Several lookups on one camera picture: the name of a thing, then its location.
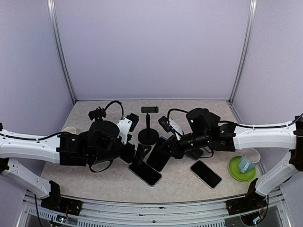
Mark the green plate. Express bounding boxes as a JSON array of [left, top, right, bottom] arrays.
[[228, 156, 256, 183]]

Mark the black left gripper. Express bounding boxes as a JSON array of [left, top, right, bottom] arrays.
[[89, 140, 152, 166]]

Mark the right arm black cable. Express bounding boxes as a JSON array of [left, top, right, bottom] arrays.
[[167, 108, 303, 130]]

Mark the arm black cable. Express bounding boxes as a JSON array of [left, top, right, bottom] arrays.
[[167, 108, 303, 130], [0, 100, 125, 142]]

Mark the left aluminium frame post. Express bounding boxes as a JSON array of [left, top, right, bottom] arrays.
[[47, 0, 77, 105]]

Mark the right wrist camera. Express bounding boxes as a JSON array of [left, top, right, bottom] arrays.
[[158, 116, 184, 140]]

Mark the light blue cup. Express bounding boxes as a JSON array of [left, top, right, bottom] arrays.
[[238, 148, 261, 173]]

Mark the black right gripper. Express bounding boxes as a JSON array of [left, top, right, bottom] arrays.
[[156, 131, 210, 160]]

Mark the blue-edged black phone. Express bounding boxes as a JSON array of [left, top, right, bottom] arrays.
[[146, 137, 170, 172]]

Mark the black round-base phone stand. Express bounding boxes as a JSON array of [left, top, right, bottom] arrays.
[[138, 106, 159, 145]]

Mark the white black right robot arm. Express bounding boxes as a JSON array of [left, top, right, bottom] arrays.
[[158, 108, 303, 210]]

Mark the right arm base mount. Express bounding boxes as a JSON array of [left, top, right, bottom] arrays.
[[226, 197, 267, 215]]

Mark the white-edged black phone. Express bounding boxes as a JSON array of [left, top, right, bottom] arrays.
[[190, 160, 222, 190]]

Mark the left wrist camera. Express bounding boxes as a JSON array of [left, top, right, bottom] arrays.
[[117, 113, 139, 145]]

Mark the aluminium frame post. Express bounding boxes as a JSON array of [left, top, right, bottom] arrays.
[[229, 0, 257, 106], [47, 0, 77, 105]]

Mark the teal-edged black phone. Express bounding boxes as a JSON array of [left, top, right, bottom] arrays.
[[186, 149, 204, 160]]

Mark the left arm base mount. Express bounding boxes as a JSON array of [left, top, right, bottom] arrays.
[[41, 197, 83, 216]]

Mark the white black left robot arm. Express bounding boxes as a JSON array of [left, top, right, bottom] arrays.
[[0, 118, 151, 210]]

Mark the white mug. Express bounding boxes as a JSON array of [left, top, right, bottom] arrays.
[[62, 126, 77, 134]]

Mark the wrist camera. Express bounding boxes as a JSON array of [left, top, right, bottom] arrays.
[[158, 116, 184, 140], [117, 113, 139, 145]]

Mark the right aluminium frame post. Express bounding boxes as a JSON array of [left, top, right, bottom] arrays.
[[229, 0, 257, 106]]

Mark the aluminium front rail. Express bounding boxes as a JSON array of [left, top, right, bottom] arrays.
[[14, 188, 294, 227]]

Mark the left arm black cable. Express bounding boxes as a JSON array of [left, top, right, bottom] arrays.
[[0, 100, 125, 142]]

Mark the clear-case black phone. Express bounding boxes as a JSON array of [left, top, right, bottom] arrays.
[[128, 162, 162, 187]]

